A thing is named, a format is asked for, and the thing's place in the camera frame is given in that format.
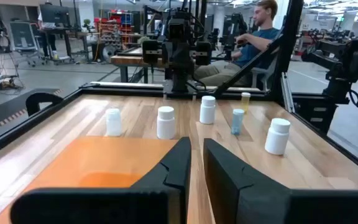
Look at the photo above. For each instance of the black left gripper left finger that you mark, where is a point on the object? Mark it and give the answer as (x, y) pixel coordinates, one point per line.
(154, 202)

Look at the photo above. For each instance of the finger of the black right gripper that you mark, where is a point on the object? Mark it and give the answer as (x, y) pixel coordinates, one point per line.
(175, 56)
(187, 56)

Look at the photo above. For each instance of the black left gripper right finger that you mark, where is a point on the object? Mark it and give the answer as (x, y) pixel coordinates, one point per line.
(244, 199)

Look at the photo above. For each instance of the yellow pill vial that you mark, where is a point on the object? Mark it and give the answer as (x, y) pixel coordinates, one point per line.
(245, 102)

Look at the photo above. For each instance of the blue pill vial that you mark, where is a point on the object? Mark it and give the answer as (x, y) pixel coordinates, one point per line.
(237, 123)

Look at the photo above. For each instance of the translucent white pill bottle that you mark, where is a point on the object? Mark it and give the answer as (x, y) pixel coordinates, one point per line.
(113, 123)

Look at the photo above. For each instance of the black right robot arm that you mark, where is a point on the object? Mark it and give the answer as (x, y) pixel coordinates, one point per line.
(179, 82)

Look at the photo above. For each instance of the black neighbouring robot arm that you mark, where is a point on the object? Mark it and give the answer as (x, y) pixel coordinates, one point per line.
(233, 31)
(353, 62)

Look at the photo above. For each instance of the orange translucent plastic basket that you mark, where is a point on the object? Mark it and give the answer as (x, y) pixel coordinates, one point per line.
(89, 161)

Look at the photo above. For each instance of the wooden workbench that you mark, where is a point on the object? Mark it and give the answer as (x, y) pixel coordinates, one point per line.
(126, 59)

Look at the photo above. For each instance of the red and blue parts rack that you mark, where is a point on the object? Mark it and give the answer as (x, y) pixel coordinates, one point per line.
(113, 28)

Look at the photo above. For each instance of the person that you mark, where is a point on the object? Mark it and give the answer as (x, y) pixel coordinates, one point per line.
(253, 46)

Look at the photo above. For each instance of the black computer monitor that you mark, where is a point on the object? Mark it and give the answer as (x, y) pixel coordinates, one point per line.
(54, 15)

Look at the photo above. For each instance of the grey mesh office chair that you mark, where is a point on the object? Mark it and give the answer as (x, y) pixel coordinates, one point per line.
(22, 35)

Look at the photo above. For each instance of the black hazard-striped floor mat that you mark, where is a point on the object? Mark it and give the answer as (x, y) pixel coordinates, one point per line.
(8, 107)

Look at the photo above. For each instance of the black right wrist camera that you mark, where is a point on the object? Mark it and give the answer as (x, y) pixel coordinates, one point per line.
(179, 29)

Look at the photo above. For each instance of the black aluminium table frame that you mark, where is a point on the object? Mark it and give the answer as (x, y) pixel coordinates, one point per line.
(286, 46)

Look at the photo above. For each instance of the black arch bracket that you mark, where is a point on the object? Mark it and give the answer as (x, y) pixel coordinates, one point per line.
(43, 96)

